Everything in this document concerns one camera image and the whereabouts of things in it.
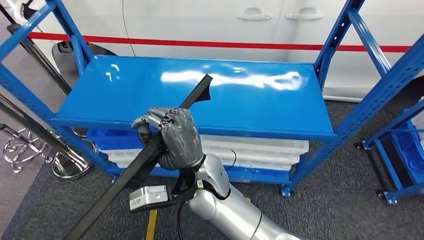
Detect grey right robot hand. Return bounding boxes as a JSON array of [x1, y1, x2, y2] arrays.
[[131, 106, 205, 171]]

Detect black plastic frame part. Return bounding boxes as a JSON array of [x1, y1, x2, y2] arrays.
[[64, 74, 213, 240]]

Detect blue metal shelf rack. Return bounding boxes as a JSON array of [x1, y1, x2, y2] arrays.
[[0, 0, 424, 198]]

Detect red barrier belt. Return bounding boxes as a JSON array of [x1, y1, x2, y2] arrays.
[[28, 32, 412, 54]]

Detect white car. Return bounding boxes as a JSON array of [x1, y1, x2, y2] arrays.
[[0, 0, 424, 102]]

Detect blue wheeled rack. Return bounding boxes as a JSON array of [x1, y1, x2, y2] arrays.
[[356, 99, 424, 205]]

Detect black camera bracket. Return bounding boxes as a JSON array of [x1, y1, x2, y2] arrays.
[[130, 167, 201, 215]]

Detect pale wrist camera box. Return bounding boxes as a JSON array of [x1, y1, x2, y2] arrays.
[[128, 185, 169, 212]]

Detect black camera cable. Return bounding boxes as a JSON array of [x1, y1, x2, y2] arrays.
[[176, 202, 186, 240]]

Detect black stanchion post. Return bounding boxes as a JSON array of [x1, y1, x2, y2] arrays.
[[0, 4, 72, 95]]

